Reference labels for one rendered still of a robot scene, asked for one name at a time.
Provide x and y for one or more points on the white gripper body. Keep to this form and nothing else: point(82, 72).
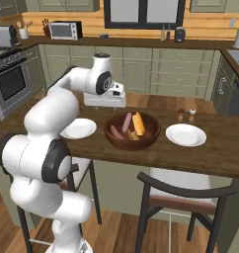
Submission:
point(105, 100)

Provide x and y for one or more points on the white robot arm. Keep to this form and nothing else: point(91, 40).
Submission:
point(49, 115)

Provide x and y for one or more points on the pink sausage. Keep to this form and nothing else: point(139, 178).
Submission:
point(116, 132)
point(126, 122)

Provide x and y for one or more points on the white plate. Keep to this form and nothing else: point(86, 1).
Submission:
point(186, 134)
point(80, 128)

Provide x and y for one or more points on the small orange bun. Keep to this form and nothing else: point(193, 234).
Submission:
point(133, 135)

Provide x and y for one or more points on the brown wooden bowl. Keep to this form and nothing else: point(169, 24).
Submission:
point(131, 138)

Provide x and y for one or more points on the green base cupboard run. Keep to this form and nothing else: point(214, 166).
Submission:
point(138, 70)

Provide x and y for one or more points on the small dark dish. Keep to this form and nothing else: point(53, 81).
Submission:
point(104, 36)

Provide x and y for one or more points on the brown pepper shaker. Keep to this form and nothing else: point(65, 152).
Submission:
point(180, 115)

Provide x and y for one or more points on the black chair with white seat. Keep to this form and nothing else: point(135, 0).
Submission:
point(79, 174)
point(184, 197)

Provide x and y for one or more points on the white toaster oven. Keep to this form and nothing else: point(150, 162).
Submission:
point(65, 30)

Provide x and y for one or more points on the white-topped salt shaker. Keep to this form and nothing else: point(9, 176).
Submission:
point(192, 115)

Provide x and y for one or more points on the clear tall bottle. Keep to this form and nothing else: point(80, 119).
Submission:
point(163, 33)

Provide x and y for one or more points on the brown knife block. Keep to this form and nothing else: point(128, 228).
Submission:
point(46, 29)

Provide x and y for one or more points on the dark tall bottle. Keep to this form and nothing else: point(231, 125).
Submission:
point(168, 33)

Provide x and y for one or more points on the black-framed window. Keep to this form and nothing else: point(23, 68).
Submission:
point(144, 13)

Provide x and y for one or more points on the dark grey jar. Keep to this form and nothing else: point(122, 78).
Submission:
point(179, 34)

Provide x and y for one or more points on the steel oven with hob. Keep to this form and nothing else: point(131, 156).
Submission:
point(8, 79)

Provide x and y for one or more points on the white pot with utensils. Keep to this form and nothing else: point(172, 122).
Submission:
point(23, 31)

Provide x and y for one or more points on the silver coffee machine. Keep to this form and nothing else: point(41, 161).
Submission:
point(5, 35)

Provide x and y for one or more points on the dark dishwasher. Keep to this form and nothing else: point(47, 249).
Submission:
point(237, 99)

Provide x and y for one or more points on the green wall cupboards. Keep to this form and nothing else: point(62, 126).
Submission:
point(68, 5)
point(218, 6)

